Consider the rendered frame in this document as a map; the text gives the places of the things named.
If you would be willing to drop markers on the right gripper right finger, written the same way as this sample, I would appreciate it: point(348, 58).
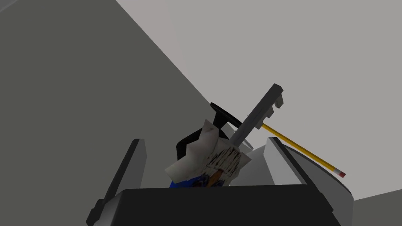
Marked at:
point(279, 166)

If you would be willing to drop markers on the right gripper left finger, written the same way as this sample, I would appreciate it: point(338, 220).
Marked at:
point(132, 166)

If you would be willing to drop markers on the yellow pencil with red eraser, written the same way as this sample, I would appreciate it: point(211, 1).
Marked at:
point(301, 150)

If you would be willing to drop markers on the grey round container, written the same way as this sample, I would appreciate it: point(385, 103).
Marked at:
point(326, 179)

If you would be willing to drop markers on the grey key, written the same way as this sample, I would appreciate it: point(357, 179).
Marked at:
point(257, 113)

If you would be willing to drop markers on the white crumpled printed paper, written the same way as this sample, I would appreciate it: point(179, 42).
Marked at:
point(207, 153)

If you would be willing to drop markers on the black curved object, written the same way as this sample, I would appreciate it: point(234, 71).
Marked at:
point(224, 116)

